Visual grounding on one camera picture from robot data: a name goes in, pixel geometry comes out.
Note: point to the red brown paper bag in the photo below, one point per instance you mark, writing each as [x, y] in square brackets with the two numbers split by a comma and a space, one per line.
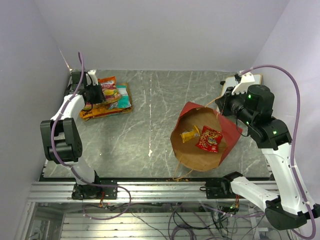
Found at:
[190, 156]

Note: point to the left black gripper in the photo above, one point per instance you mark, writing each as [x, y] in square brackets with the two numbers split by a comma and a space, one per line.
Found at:
[100, 98]

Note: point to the red snack packet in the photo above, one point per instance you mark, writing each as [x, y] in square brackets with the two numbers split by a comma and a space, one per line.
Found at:
[209, 140]

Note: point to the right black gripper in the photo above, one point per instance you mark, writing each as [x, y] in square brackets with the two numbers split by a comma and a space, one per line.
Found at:
[223, 102]

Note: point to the teal snack packet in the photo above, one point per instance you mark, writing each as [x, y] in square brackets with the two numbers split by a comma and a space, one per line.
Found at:
[124, 101]

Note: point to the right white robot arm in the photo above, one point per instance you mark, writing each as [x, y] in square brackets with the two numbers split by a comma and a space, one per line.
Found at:
[254, 107]

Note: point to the white notepad board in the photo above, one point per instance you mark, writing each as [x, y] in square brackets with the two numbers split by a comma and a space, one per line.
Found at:
[231, 82]

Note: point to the Fox's fruits candy bag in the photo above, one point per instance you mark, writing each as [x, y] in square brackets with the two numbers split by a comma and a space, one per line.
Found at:
[88, 107]
[109, 89]

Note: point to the yellow M&M's packet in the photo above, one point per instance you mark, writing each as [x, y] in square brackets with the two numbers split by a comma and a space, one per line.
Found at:
[189, 135]

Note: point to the aluminium rail frame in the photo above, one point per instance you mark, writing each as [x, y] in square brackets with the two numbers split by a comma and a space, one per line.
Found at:
[144, 210]

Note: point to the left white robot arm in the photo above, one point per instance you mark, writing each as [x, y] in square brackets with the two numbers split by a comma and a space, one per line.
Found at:
[62, 142]

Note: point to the Doritos chip bag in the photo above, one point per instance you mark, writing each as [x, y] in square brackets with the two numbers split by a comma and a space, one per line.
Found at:
[123, 106]

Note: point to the orange Kettle chip bag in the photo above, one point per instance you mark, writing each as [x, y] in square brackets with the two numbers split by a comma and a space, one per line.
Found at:
[101, 110]

